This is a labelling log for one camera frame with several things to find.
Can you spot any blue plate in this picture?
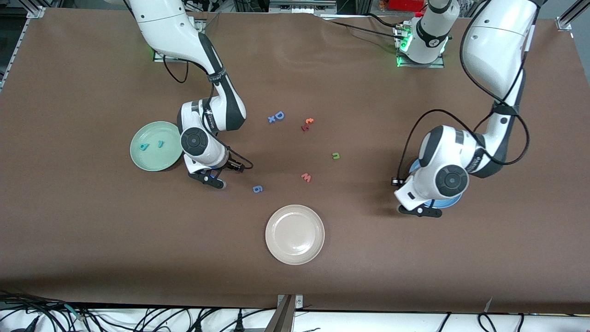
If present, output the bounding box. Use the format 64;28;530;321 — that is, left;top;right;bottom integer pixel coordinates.
408;159;463;209

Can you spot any pale green plate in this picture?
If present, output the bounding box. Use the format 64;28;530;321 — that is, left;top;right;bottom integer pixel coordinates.
130;121;184;172

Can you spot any beige plate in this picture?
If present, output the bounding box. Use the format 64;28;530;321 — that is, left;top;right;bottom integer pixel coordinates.
265;205;325;266

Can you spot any brown table cover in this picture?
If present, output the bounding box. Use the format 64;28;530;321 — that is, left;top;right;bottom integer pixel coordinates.
0;7;590;314

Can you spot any grey metal device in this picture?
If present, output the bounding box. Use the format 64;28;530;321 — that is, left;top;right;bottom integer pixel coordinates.
270;0;337;14

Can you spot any red box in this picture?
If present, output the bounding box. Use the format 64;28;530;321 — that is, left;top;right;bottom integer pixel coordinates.
382;0;427;12

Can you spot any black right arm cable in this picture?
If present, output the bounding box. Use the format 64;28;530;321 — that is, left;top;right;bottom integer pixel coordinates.
162;58;254;172

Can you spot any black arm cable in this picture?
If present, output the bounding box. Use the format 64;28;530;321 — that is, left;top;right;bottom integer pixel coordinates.
402;0;531;186
162;58;254;172

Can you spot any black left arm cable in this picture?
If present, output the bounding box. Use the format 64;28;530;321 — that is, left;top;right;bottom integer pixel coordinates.
402;0;531;186

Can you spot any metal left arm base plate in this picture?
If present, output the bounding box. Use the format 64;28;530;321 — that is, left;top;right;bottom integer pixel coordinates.
395;23;446;69

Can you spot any black base supply cable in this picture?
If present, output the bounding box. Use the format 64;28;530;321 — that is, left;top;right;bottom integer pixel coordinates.
320;13;406;38

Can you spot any black looped floor cable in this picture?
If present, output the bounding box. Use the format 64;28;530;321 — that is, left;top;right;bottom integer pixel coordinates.
477;313;499;332

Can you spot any metal table bracket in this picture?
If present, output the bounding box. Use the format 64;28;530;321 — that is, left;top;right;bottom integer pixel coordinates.
265;294;303;332

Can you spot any aluminium corner bracket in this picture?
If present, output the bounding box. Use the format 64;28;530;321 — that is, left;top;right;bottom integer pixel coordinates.
555;0;590;32

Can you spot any aluminium frame rail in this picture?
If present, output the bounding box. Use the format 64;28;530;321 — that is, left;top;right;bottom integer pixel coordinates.
0;6;46;90

